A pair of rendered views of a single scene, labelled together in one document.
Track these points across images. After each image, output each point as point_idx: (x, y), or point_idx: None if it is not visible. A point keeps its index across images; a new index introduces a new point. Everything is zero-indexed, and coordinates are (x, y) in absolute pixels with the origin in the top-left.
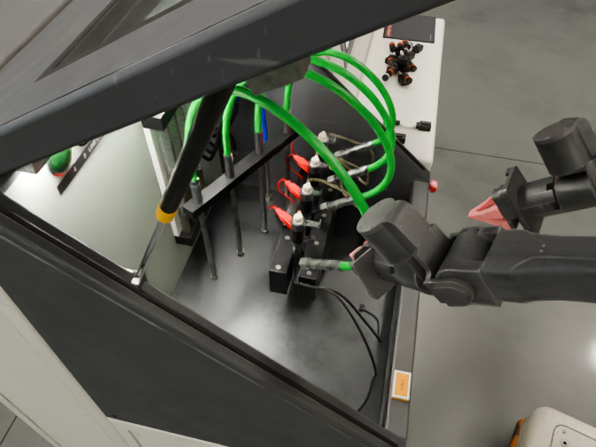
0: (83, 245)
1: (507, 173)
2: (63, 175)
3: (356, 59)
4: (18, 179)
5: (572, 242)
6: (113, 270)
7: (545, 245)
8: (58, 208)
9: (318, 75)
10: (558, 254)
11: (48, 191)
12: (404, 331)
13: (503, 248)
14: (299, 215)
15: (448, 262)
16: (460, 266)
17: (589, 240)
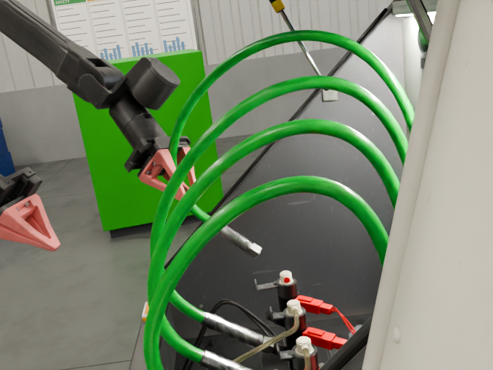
0: (352, 53)
1: (12, 180)
2: (425, 56)
3: (227, 204)
4: (409, 20)
5: (53, 31)
6: (334, 72)
7: (65, 39)
8: (418, 73)
9: (256, 92)
10: (62, 34)
11: (417, 53)
12: None
13: (86, 53)
14: (284, 273)
15: (118, 71)
16: (111, 65)
17: (45, 28)
